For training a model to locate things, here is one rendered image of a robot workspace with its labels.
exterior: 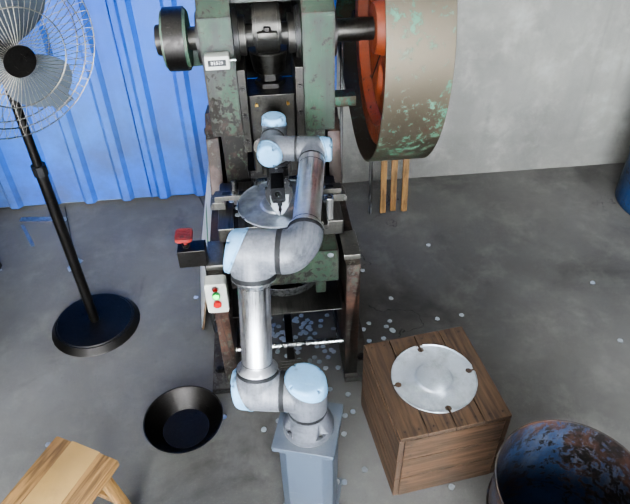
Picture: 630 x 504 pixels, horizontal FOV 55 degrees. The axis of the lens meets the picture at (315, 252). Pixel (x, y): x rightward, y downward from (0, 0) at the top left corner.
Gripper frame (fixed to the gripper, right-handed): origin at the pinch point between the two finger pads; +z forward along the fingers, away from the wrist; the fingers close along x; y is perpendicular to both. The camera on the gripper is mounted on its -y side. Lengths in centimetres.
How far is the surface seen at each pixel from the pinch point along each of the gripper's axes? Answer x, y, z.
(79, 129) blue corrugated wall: 102, 132, 32
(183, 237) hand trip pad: 32.9, -4.5, 3.7
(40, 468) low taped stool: 79, -59, 47
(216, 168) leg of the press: 23.7, 43.2, 7.1
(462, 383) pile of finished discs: -56, -44, 45
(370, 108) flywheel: -34.1, 24.6, -24.0
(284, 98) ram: -4.0, 12.1, -35.7
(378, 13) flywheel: -34, 16, -59
